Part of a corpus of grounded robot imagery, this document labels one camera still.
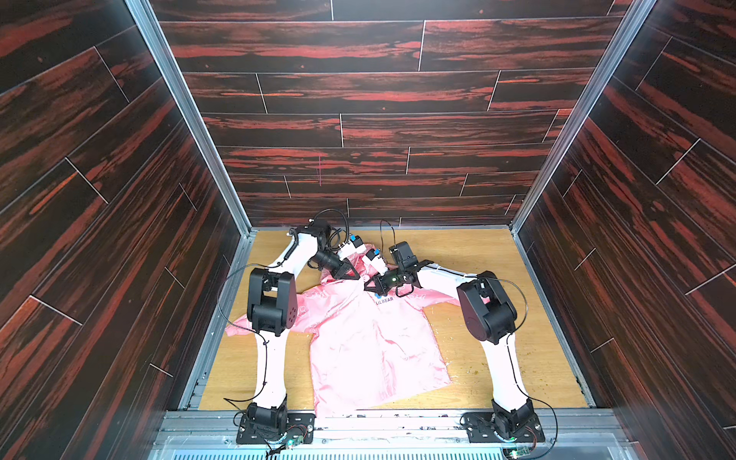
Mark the aluminium front rail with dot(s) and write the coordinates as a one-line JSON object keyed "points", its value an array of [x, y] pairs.
{"points": [[563, 433]]}

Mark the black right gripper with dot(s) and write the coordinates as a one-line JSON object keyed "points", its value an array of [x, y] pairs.
{"points": [[396, 282]]}

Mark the aluminium corner post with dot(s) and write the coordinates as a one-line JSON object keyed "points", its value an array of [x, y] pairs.
{"points": [[152, 33], [620, 43]]}

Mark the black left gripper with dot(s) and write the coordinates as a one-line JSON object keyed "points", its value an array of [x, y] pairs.
{"points": [[343, 267]]}

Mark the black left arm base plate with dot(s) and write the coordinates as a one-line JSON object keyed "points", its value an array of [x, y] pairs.
{"points": [[297, 428]]}

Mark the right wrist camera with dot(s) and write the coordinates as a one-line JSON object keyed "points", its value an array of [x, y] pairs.
{"points": [[375, 260]]}

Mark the pink printed jacket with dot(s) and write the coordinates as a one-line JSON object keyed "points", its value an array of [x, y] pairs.
{"points": [[368, 350]]}

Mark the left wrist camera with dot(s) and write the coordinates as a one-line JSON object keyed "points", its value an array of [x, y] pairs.
{"points": [[353, 246]]}

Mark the aluminium left corner post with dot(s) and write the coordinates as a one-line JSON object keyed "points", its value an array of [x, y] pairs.
{"points": [[152, 33]]}

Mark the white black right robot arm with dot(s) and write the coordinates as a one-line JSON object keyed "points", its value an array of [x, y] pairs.
{"points": [[490, 317]]}

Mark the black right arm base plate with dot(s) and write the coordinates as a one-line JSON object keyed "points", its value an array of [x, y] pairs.
{"points": [[491, 428]]}

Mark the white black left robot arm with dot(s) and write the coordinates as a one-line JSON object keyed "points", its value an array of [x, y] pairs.
{"points": [[272, 310]]}

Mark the aluminium right corner post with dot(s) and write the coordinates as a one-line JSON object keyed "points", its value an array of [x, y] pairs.
{"points": [[620, 43]]}

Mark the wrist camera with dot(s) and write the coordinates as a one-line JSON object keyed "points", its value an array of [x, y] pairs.
{"points": [[375, 260], [353, 246]]}

